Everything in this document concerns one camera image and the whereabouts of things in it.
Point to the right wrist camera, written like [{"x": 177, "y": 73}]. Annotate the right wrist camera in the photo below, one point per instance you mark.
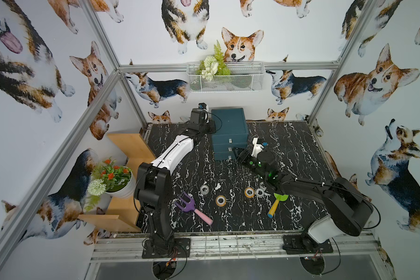
[{"x": 258, "y": 145}]

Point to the white wire basket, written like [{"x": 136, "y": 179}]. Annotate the white wire basket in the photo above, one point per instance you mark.
[{"x": 243, "y": 77}]

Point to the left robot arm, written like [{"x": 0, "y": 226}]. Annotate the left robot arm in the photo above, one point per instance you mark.
[{"x": 154, "y": 184}]

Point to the purple toy garden fork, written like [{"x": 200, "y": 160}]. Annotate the purple toy garden fork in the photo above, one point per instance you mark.
[{"x": 187, "y": 204}]

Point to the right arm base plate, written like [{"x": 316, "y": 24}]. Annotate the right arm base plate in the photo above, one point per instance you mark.
[{"x": 303, "y": 244}]

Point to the potted red flower plant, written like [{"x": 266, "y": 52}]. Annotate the potted red flower plant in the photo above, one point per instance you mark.
[{"x": 111, "y": 179}]

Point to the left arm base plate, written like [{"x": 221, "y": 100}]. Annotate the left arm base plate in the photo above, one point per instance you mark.
[{"x": 158, "y": 249}]

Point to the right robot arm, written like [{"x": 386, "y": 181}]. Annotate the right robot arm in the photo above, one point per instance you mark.
[{"x": 348, "y": 210}]

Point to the green toy shovel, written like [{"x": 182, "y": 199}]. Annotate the green toy shovel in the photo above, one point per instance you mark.
[{"x": 278, "y": 198}]

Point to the wooden corner shelf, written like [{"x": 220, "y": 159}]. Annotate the wooden corner shelf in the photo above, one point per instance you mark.
[{"x": 121, "y": 214}]

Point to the orange tape roll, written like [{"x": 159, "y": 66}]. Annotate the orange tape roll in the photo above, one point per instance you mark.
[
  {"x": 249, "y": 192},
  {"x": 220, "y": 201}
]

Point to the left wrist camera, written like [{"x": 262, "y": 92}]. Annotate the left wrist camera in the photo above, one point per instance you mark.
[{"x": 199, "y": 115}]

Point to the teal drawer cabinet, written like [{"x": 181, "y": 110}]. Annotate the teal drawer cabinet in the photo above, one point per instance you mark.
[{"x": 232, "y": 132}]

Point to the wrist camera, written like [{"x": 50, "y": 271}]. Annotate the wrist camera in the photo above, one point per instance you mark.
[
  {"x": 258, "y": 145},
  {"x": 199, "y": 115}
]

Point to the clear tape roll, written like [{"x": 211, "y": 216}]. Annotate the clear tape roll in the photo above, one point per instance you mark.
[
  {"x": 204, "y": 190},
  {"x": 259, "y": 193}
]

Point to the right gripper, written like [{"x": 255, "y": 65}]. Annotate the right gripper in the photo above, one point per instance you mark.
[{"x": 247, "y": 156}]

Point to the fern and white flowers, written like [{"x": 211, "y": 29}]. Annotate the fern and white flowers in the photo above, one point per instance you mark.
[{"x": 214, "y": 66}]

